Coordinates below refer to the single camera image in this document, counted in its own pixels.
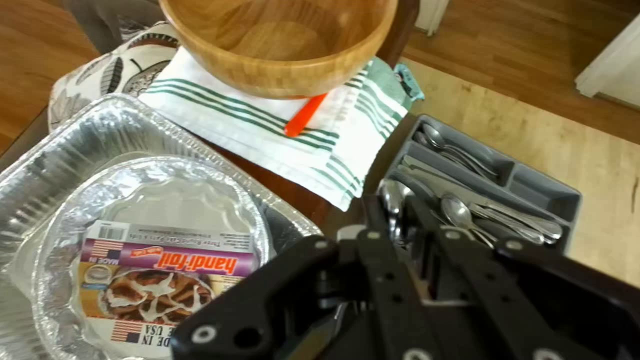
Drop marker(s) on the grey cutlery tray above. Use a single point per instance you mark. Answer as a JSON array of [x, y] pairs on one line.
[[487, 176]]

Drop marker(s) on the silver table knife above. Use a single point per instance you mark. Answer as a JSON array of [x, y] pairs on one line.
[[320, 334]]

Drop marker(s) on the green striped dish towel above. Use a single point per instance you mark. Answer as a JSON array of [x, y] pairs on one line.
[[331, 157]]

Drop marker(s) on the wooden bowl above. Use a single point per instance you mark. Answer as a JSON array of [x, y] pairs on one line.
[[280, 49]]

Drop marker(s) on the round foil pie pans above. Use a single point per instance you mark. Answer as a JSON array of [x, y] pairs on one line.
[[139, 248]]

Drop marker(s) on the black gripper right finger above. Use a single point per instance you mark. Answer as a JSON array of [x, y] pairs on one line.
[[523, 300]]

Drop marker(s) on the large aluminium foil tray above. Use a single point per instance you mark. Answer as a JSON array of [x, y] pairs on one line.
[[111, 130]]

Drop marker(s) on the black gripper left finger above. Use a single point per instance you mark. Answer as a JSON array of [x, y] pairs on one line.
[[272, 307]]

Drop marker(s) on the orange spatula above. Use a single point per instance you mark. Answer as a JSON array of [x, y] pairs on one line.
[[295, 126]]

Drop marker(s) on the leaf pattern cushion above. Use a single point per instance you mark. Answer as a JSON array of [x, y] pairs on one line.
[[129, 68]]

